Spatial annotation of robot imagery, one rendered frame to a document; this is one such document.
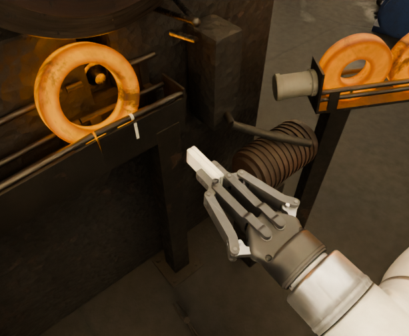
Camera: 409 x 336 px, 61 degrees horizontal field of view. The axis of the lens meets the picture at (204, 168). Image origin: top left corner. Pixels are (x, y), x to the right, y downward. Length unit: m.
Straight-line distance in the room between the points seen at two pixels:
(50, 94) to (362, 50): 0.61
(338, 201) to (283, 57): 1.08
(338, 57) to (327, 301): 0.53
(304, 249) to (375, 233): 1.04
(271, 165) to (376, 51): 0.33
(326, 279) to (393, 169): 1.32
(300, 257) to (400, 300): 0.11
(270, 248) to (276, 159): 0.43
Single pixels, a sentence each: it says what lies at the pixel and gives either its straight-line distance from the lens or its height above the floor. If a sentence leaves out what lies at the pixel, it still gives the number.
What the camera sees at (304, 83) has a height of 0.69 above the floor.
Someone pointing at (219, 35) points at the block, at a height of 0.80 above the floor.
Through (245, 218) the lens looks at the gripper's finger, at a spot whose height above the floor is 0.75.
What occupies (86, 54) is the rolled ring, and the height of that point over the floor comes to 0.83.
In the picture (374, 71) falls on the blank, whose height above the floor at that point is 0.71.
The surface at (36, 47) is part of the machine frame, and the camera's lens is 0.65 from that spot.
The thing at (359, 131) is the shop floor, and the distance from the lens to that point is 1.84.
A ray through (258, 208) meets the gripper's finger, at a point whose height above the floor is 0.75.
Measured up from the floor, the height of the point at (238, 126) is 0.60.
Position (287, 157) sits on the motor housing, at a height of 0.52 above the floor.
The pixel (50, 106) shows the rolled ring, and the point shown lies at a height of 0.77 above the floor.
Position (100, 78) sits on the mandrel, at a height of 0.74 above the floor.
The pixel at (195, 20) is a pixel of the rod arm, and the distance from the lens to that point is 0.54.
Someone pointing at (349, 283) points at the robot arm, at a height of 0.77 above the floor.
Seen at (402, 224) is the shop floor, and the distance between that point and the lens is 1.54.
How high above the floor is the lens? 1.14
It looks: 48 degrees down
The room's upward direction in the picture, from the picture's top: straight up
